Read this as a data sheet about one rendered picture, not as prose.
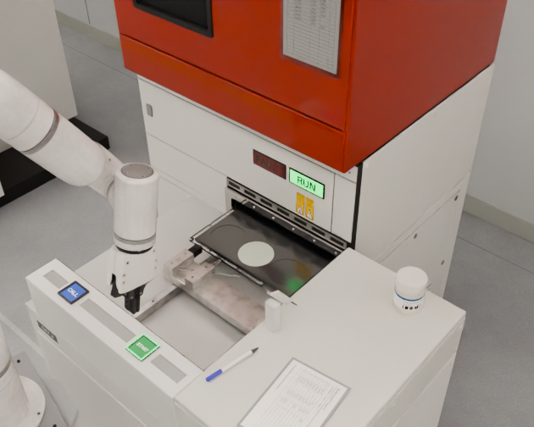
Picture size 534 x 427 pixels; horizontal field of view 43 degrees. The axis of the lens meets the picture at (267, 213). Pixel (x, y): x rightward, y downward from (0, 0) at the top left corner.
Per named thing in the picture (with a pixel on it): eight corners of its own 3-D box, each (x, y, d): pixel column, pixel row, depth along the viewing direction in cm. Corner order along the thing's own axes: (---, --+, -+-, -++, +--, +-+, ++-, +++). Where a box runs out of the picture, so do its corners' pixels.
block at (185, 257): (186, 255, 190) (185, 247, 188) (194, 261, 189) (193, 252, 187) (164, 270, 186) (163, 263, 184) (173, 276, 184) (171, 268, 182)
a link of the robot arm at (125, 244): (139, 213, 141) (138, 225, 143) (104, 227, 135) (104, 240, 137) (166, 230, 137) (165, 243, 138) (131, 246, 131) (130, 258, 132)
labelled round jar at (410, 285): (403, 289, 168) (407, 261, 162) (427, 303, 164) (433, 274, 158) (386, 305, 164) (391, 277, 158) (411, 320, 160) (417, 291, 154)
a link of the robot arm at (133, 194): (104, 220, 137) (124, 244, 131) (104, 162, 130) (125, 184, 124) (142, 212, 141) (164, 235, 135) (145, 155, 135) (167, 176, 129)
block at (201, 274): (206, 268, 186) (205, 260, 184) (214, 274, 185) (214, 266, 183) (185, 285, 182) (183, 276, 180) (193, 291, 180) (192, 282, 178)
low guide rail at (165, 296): (248, 235, 206) (247, 227, 204) (253, 238, 205) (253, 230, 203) (117, 332, 177) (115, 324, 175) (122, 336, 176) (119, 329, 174)
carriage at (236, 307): (185, 262, 193) (184, 254, 191) (283, 327, 174) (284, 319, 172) (164, 277, 188) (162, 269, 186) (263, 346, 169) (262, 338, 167)
